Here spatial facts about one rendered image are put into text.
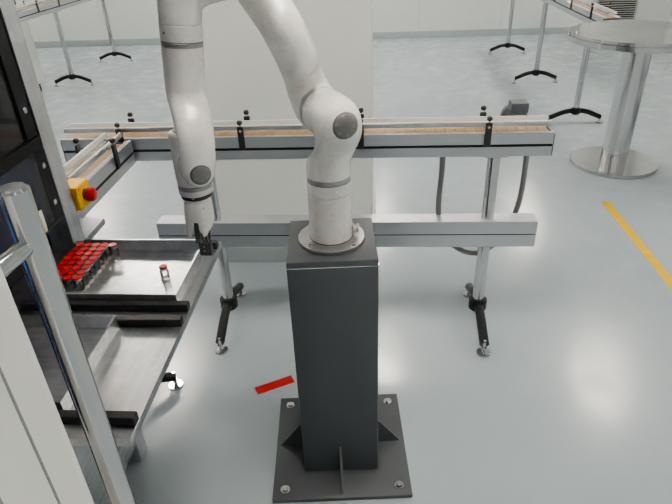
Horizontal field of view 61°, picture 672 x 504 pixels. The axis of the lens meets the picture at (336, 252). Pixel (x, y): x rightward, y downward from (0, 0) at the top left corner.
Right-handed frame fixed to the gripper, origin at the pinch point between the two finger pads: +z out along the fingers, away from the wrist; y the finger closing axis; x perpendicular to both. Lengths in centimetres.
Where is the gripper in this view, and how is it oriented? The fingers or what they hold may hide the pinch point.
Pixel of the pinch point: (206, 247)
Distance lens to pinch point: 151.4
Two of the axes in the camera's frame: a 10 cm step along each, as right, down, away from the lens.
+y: -0.5, 5.1, -8.6
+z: 0.3, 8.6, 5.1
